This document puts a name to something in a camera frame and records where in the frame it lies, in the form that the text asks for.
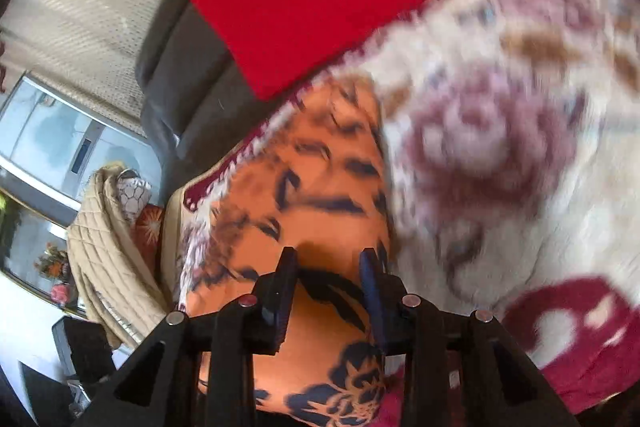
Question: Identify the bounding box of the floral white maroon blanket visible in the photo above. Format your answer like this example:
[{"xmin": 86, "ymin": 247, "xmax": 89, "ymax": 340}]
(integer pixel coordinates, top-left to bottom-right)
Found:
[{"xmin": 179, "ymin": 0, "xmax": 639, "ymax": 413}]

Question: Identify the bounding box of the red sunburst cushion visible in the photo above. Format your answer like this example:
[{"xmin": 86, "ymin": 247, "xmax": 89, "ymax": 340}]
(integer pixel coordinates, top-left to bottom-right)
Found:
[{"xmin": 134, "ymin": 204, "xmax": 164, "ymax": 277}]

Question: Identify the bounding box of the beige quilted cloth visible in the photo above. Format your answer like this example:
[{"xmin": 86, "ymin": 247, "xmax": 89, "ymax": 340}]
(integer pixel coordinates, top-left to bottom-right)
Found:
[{"xmin": 66, "ymin": 161, "xmax": 171, "ymax": 348}]

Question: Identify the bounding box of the orange black floral garment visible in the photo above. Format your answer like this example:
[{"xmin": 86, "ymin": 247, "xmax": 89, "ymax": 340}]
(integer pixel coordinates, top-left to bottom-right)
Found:
[{"xmin": 179, "ymin": 75, "xmax": 390, "ymax": 426}]

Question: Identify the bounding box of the white patterned bag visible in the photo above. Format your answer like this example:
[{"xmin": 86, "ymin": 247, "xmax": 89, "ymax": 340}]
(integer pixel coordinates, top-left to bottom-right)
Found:
[{"xmin": 116, "ymin": 169, "xmax": 152, "ymax": 227}]

